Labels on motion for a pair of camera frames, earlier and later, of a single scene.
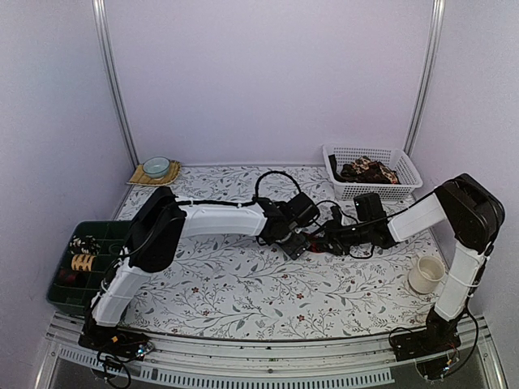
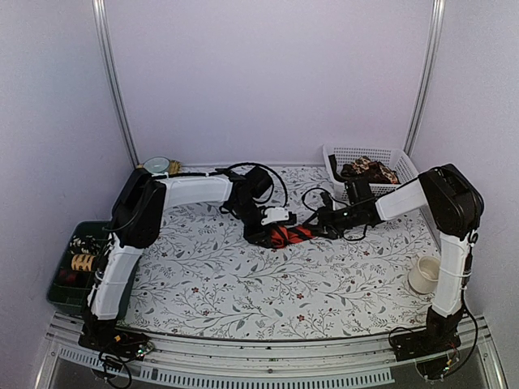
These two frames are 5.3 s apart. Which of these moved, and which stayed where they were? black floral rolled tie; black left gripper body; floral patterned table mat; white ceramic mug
Moved: black left gripper body
Stayed: white ceramic mug; black floral rolled tie; floral patterned table mat
